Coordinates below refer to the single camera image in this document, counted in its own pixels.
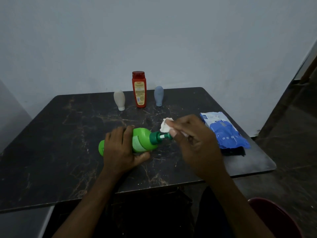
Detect black flat pouch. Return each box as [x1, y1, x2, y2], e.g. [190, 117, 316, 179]
[220, 146, 246, 157]

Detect red plastic bottle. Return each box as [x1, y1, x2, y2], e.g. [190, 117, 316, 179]
[132, 71, 147, 108]

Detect person's right forearm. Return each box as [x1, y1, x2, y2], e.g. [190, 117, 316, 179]
[208, 170, 276, 238]

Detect dark red plastic chair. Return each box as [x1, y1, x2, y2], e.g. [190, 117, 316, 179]
[248, 197, 304, 238]

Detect person's left hand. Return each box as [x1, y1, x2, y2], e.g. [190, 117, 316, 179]
[102, 125, 151, 177]

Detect white tissue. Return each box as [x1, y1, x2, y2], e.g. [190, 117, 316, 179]
[160, 118, 189, 138]

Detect person's dark trousers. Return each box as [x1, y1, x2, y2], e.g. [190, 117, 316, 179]
[94, 186, 236, 238]

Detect grey-blue silicone squeeze bottle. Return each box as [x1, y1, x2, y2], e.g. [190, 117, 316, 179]
[154, 86, 164, 107]

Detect person's left forearm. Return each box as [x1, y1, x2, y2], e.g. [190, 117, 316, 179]
[52, 170, 129, 238]

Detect person's right hand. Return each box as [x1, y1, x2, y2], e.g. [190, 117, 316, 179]
[165, 115, 227, 183]

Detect green pump bottle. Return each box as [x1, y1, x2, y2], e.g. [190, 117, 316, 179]
[98, 127, 173, 157]

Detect beige silicone squeeze bottle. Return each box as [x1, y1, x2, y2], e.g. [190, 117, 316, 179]
[113, 90, 126, 111]

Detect dark wooden door frame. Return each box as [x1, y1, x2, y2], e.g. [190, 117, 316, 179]
[293, 40, 317, 85]

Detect blue and white wipes packet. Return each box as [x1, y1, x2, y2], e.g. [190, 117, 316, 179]
[200, 112, 251, 149]

